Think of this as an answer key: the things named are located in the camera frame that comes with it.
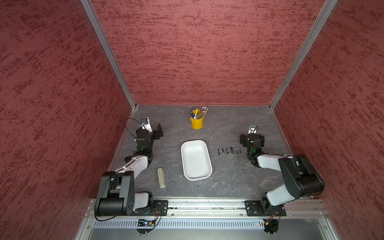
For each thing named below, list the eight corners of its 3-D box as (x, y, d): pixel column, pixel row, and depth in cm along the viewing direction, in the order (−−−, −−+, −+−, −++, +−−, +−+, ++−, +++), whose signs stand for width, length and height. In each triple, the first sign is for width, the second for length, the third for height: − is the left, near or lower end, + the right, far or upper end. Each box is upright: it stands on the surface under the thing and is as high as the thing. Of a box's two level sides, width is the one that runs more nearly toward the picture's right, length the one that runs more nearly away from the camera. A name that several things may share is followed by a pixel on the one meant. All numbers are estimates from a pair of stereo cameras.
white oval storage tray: (185, 184, 84) (184, 181, 79) (180, 146, 99) (179, 141, 94) (213, 179, 86) (214, 175, 81) (204, 142, 101) (205, 137, 96)
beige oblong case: (160, 188, 82) (159, 186, 79) (158, 170, 89) (156, 168, 86) (166, 186, 83) (165, 184, 80) (163, 169, 89) (162, 166, 86)
